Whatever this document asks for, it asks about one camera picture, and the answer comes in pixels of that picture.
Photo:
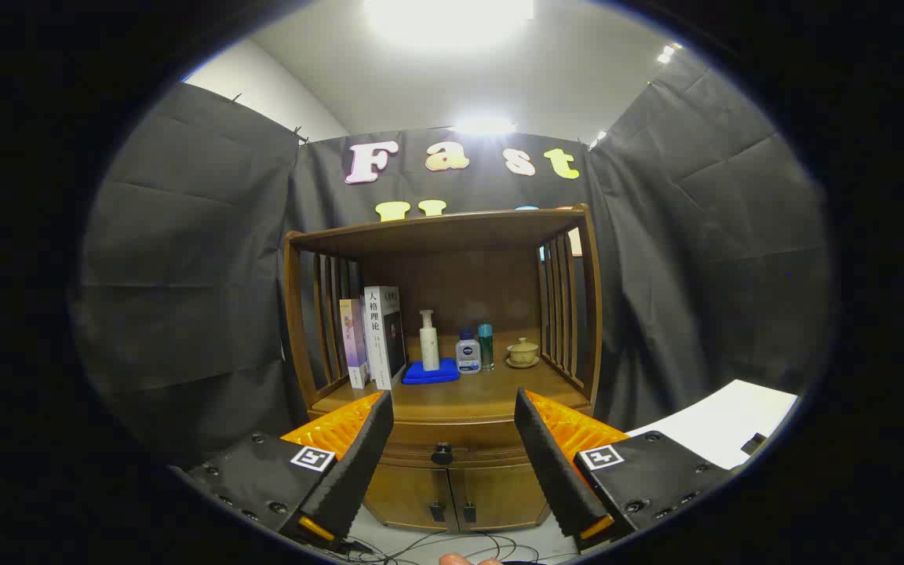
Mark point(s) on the white bottle with blue cap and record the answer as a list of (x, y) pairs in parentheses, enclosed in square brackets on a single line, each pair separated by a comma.
[(468, 357)]

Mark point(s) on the wooden cabinet countertop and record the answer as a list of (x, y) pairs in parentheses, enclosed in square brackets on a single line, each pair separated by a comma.
[(483, 392)]

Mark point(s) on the white pump bottle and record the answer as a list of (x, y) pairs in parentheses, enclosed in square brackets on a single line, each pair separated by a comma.
[(429, 349)]

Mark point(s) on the white table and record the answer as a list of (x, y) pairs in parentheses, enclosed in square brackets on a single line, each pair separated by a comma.
[(719, 424)]

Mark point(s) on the thick white book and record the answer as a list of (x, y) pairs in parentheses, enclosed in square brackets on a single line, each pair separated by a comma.
[(377, 337)]

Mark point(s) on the wooden drawer with black knob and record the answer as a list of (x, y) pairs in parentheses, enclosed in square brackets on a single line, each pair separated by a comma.
[(468, 439)]

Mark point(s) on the small black object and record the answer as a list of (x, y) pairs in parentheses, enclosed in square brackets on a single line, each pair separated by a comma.
[(754, 444)]

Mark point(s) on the purple thin book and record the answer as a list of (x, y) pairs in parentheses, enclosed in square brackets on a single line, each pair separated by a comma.
[(354, 345)]

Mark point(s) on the wooden cabinet door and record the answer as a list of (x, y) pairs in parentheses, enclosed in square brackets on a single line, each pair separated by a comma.
[(507, 494), (405, 494)]

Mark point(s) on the ceiling light panel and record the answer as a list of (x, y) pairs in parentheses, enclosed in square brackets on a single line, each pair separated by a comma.
[(448, 16)]

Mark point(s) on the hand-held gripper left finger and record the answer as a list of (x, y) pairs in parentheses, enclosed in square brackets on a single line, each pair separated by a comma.
[(358, 463)]

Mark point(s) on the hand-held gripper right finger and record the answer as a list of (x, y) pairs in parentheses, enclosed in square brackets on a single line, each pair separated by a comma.
[(554, 471)]

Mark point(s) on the blue folded cloth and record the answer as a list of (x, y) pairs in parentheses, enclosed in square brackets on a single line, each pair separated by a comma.
[(428, 375)]

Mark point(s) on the teal clear bottle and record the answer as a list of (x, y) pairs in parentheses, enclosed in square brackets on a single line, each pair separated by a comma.
[(486, 345)]

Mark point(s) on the wooden cabinet with slatted hutch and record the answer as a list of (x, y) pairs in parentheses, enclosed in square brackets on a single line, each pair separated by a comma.
[(460, 235)]

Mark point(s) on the beige lidded teacup with saucer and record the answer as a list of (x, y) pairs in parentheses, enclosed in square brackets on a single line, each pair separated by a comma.
[(523, 353)]

